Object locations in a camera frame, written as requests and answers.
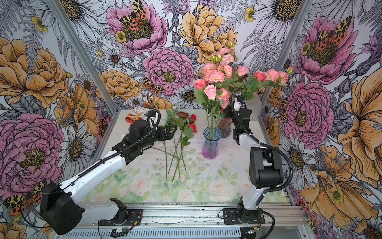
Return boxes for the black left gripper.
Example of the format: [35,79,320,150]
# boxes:
[139,126,178,149]

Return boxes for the pink rose stem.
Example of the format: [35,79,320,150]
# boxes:
[232,66,249,93]
[242,71,266,100]
[204,84,218,127]

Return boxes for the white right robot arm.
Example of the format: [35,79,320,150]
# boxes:
[222,95,284,225]

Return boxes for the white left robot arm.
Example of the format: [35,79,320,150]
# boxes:
[40,119,177,235]

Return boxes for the dark pink glass vase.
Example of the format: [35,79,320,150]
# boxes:
[217,117,232,138]

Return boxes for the pink purple glass vase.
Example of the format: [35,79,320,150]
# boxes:
[202,127,221,159]

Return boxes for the silver first aid case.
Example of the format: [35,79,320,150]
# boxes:
[245,93,262,121]

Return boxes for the red white small box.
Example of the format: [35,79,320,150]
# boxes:
[125,106,148,124]

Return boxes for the white pink flower stem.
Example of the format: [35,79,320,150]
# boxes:
[164,110,180,182]

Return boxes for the black corrugated left cable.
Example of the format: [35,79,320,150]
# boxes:
[19,109,162,229]

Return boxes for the black corrugated cable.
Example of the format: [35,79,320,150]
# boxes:
[229,95,294,193]
[19,109,162,229]

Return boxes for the black corrugated right cable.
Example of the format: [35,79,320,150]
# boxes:
[229,95,294,193]

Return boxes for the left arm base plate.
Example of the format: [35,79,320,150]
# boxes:
[98,198,143,227]

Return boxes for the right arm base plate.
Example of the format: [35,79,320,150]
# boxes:
[222,203,265,225]

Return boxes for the aluminium rail frame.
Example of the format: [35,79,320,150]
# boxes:
[61,203,315,239]

